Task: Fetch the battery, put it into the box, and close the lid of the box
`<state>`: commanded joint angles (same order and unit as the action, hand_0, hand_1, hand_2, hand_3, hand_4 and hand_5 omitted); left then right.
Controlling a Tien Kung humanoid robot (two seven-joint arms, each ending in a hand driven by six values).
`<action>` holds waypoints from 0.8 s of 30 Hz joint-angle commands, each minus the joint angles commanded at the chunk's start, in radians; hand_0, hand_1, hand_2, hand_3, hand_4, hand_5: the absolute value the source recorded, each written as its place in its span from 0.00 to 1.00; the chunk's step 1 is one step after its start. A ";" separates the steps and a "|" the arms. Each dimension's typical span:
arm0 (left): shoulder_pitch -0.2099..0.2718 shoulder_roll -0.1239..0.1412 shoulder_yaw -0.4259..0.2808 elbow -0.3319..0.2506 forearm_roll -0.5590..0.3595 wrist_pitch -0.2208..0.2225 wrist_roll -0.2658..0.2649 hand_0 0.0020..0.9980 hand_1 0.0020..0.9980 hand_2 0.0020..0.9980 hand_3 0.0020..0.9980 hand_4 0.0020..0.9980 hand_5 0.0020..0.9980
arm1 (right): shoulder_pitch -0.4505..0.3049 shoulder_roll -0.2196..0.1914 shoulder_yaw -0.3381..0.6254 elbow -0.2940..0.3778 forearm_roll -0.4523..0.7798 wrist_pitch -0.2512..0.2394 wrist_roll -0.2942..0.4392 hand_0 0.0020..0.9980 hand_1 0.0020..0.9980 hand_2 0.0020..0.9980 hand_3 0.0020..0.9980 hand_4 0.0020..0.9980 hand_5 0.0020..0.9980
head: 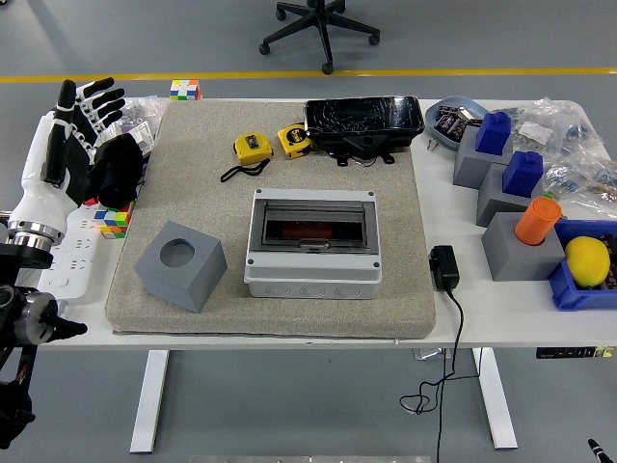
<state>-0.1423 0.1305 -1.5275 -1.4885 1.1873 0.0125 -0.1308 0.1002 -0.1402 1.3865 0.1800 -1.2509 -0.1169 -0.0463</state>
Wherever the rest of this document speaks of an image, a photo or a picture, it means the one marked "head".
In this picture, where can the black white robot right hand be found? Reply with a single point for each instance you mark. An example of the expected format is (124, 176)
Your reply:
(600, 451)

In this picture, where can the blue plastic bin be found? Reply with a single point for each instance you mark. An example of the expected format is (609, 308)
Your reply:
(564, 289)

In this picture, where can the white table leg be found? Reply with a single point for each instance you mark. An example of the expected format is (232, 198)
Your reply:
(496, 400)
(149, 400)

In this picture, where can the blue block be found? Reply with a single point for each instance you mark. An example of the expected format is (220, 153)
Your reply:
(494, 132)
(523, 176)

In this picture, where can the small grey metal clip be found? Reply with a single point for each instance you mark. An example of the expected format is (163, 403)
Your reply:
(432, 144)

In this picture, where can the orange cylinder battery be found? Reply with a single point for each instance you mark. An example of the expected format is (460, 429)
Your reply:
(303, 231)
(537, 222)

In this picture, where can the dark packets stack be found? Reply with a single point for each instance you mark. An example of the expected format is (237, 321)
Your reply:
(612, 251)

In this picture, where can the black cloth glove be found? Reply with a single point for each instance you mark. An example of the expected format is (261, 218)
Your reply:
(120, 169)

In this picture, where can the yellow lemon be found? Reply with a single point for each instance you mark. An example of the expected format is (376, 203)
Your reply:
(588, 263)

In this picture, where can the black plastic tray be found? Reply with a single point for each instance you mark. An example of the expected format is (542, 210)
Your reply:
(361, 116)

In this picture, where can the white power strip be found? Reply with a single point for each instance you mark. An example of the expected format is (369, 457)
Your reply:
(77, 260)

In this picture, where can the dark packets in dish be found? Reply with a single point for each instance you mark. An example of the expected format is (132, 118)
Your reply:
(448, 124)

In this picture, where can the black table control panel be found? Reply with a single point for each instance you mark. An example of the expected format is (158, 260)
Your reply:
(564, 353)

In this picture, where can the grey-brown mat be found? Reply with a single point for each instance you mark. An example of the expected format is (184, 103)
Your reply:
(193, 159)

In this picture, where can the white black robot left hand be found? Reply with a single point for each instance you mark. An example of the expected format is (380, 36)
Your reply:
(43, 193)

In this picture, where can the clear bag with white label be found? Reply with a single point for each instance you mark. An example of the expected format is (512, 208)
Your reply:
(532, 130)

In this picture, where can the small silver packet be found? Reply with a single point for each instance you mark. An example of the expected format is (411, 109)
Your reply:
(465, 114)

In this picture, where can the black power adapter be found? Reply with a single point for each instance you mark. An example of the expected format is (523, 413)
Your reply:
(443, 267)

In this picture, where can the grey block holder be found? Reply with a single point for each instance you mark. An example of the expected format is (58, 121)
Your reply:
(470, 166)
(506, 255)
(491, 202)

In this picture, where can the clear bag of small parts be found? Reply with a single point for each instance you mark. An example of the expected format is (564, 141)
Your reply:
(583, 173)
(144, 116)

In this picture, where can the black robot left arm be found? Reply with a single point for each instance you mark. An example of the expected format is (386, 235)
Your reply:
(29, 236)

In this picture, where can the blue-grey dish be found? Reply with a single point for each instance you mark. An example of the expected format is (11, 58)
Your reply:
(453, 102)

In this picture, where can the grey electrical box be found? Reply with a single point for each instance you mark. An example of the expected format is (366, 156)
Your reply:
(313, 284)

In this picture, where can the grey block with round hole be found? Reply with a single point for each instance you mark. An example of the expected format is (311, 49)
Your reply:
(193, 280)

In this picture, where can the colourful puzzle cube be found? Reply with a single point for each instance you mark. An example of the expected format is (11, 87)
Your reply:
(115, 223)
(185, 90)

